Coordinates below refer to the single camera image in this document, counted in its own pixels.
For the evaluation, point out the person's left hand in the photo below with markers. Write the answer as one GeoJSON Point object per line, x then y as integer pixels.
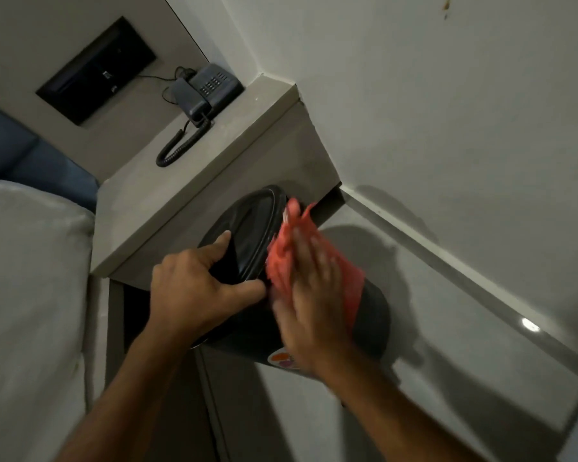
{"type": "Point", "coordinates": [183, 293]}

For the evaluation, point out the person's right hand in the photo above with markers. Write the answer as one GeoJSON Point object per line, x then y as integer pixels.
{"type": "Point", "coordinates": [315, 322]}

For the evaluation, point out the person's left thumb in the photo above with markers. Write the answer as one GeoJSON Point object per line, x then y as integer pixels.
{"type": "Point", "coordinates": [241, 294]}

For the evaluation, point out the person's right thumb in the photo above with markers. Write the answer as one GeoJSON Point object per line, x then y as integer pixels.
{"type": "Point", "coordinates": [282, 310]}

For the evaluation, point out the red cleaning cloth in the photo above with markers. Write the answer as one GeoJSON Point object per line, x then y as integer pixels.
{"type": "Point", "coordinates": [282, 254]}

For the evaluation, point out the black trash bin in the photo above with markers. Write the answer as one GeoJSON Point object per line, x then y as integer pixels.
{"type": "Point", "coordinates": [255, 226]}

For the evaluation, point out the person's right forearm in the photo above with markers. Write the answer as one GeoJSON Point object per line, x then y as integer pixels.
{"type": "Point", "coordinates": [390, 418]}

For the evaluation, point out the person's left forearm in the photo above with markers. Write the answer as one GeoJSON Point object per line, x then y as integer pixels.
{"type": "Point", "coordinates": [120, 404]}

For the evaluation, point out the colourful round sticker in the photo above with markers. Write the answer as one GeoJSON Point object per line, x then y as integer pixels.
{"type": "Point", "coordinates": [282, 359]}

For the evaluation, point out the grey bedside table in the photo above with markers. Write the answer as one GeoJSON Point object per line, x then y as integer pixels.
{"type": "Point", "coordinates": [212, 163]}

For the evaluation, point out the grey baseboard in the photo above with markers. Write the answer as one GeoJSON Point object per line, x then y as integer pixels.
{"type": "Point", "coordinates": [462, 279]}

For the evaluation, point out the dark grey telephone handset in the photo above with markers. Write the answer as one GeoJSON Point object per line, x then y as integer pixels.
{"type": "Point", "coordinates": [189, 98]}

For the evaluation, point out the white bed mattress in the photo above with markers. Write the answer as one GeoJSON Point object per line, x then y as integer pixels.
{"type": "Point", "coordinates": [29, 307]}

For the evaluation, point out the dark grey telephone base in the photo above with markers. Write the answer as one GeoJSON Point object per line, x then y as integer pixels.
{"type": "Point", "coordinates": [219, 81]}

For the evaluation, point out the blue padded headboard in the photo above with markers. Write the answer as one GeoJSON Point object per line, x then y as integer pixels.
{"type": "Point", "coordinates": [14, 149]}

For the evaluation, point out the black wall control panel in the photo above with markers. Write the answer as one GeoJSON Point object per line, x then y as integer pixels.
{"type": "Point", "coordinates": [96, 72]}

